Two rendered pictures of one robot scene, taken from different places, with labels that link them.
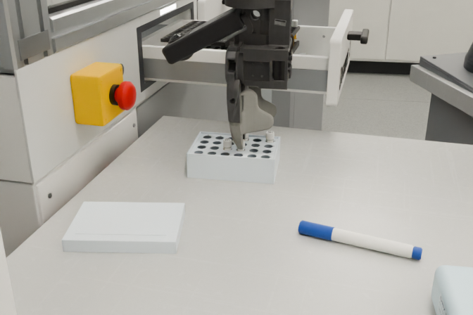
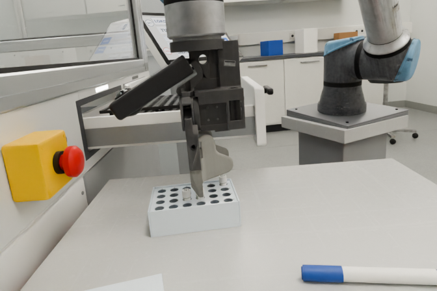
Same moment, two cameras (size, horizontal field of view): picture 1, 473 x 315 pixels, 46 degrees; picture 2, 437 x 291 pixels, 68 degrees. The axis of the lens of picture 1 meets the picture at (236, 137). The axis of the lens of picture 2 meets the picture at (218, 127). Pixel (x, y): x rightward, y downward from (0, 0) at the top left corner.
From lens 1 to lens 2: 33 cm
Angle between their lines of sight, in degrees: 17
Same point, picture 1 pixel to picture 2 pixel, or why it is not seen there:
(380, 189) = (339, 210)
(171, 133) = (121, 194)
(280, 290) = not seen: outside the picture
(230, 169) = (196, 220)
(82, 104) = (19, 178)
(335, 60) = (261, 106)
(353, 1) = not seen: hidden behind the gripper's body
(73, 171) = (15, 260)
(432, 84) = (302, 126)
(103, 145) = (52, 219)
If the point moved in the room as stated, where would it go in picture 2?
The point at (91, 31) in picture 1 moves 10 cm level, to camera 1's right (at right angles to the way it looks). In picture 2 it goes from (26, 99) to (106, 91)
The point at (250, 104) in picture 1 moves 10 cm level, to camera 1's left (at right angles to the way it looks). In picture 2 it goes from (208, 149) to (130, 161)
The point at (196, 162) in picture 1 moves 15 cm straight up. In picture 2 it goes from (158, 219) to (144, 109)
